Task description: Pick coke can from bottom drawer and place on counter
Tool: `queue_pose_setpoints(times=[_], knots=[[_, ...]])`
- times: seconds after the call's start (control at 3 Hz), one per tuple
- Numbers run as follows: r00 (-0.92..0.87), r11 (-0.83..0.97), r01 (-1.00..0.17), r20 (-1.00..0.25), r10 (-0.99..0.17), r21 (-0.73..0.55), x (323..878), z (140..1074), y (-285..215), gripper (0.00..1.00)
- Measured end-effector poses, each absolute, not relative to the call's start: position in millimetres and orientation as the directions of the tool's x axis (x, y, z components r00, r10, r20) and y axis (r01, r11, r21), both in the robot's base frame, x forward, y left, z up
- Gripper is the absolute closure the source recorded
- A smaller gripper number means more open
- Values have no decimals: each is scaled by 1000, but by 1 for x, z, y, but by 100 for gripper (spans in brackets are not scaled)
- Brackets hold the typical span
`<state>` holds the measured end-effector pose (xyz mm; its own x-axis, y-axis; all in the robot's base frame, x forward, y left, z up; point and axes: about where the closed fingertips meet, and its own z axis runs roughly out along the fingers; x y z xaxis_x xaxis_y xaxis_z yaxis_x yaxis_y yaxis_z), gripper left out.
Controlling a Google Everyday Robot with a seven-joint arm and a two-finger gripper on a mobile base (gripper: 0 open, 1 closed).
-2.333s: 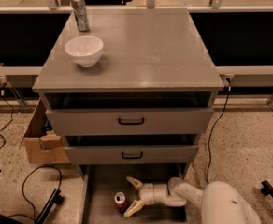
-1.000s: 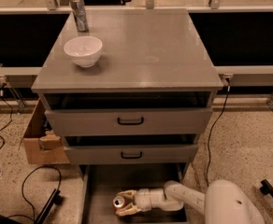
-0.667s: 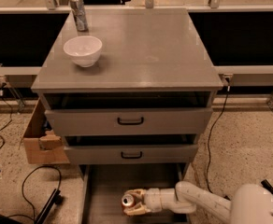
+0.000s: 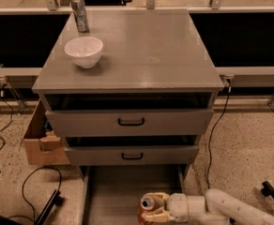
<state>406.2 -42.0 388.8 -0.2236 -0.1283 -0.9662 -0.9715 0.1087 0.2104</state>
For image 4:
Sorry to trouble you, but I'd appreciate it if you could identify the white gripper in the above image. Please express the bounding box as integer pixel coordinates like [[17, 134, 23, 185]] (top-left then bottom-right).
[[141, 192, 189, 223]]

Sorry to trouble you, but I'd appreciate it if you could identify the red coke can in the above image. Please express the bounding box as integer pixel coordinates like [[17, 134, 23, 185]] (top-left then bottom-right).
[[137, 195, 157, 225]]

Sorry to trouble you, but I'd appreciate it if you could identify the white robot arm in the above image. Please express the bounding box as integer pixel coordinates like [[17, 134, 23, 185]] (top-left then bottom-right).
[[138, 188, 274, 225]]

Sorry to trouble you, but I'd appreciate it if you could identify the grey open bottom drawer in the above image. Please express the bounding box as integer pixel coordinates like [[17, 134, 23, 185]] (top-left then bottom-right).
[[79, 165, 184, 225]]

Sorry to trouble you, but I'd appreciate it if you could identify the grey middle drawer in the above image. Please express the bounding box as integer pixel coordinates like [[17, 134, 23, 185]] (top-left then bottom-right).
[[65, 145, 199, 166]]

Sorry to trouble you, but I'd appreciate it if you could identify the grey top drawer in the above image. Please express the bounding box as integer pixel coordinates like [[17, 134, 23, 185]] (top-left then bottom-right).
[[46, 109, 213, 137]]

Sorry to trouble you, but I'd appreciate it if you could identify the grey drawer cabinet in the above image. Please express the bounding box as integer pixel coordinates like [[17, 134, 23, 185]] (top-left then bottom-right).
[[31, 8, 225, 173]]

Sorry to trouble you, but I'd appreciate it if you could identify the tall silver drink can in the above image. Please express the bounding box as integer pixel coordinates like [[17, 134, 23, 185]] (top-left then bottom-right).
[[70, 0, 89, 33]]

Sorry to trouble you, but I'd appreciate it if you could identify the black stand leg left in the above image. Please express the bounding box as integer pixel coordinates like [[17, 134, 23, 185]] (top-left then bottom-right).
[[35, 190, 63, 225]]

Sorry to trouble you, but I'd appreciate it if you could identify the black stand leg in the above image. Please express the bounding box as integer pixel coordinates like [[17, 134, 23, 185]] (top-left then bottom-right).
[[35, 190, 63, 225], [261, 181, 274, 199]]

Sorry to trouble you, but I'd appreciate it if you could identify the black stand leg right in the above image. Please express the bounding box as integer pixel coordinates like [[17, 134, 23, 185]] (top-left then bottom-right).
[[261, 181, 274, 199]]

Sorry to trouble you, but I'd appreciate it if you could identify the brown cardboard box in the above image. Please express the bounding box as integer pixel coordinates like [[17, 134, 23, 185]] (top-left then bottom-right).
[[23, 101, 69, 165]]

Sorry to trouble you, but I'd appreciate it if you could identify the white ceramic bowl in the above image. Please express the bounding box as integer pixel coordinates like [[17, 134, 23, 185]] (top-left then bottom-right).
[[64, 37, 103, 68]]

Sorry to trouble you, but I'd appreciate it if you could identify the black cable on left floor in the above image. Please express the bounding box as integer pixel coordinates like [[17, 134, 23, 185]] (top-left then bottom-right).
[[6, 165, 63, 223]]

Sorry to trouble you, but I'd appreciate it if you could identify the black thin cable left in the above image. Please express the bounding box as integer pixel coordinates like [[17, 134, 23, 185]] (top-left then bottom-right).
[[0, 82, 15, 158]]

